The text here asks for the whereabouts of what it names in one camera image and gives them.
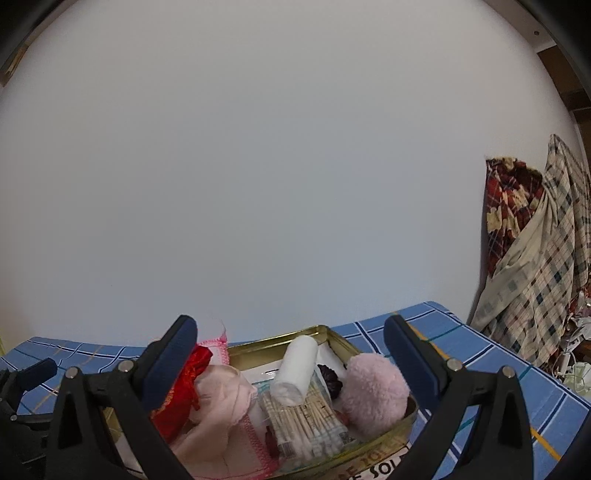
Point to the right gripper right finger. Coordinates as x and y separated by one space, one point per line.
499 445

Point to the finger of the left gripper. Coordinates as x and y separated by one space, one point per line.
14 384

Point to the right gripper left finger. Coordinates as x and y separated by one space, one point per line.
80 445

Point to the red fabric pouch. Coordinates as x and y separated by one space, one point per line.
170 418

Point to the pale pink cloth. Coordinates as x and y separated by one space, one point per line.
218 445

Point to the pink fluffy plush ball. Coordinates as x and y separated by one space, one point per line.
375 394

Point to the white pink-edged gauze cloth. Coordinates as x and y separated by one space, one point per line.
254 421

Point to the dark purple scrunchie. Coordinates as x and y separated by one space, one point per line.
332 381

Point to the white gauze roll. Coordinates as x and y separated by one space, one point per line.
290 384

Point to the cotton swab bag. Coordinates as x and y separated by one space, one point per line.
307 433

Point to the checkered beige fabric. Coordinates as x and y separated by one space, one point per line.
525 305

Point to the gold metal tin box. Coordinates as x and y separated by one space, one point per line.
259 361

